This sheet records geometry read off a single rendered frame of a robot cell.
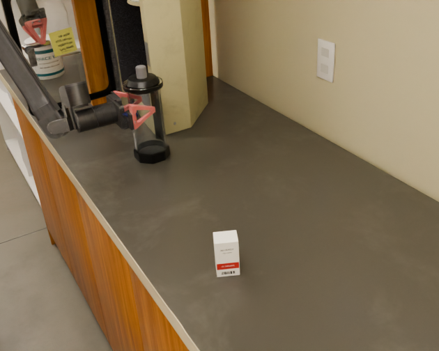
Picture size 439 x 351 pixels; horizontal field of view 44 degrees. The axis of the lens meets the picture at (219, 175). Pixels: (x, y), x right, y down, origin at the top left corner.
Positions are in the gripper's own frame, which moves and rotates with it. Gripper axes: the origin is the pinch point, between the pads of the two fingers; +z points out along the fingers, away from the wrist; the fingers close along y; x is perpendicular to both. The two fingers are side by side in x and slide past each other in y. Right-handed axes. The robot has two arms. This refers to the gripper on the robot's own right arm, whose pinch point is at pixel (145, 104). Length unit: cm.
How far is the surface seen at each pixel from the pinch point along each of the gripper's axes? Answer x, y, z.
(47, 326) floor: 110, 53, -37
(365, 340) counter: 16, -85, 3
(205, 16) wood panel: -7, 47, 45
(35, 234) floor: 110, 123, -25
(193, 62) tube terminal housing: -2.9, 15.4, 23.2
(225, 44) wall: 3, 42, 50
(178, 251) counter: 16.2, -44.4, -13.1
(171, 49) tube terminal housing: -10.0, 10.1, 14.0
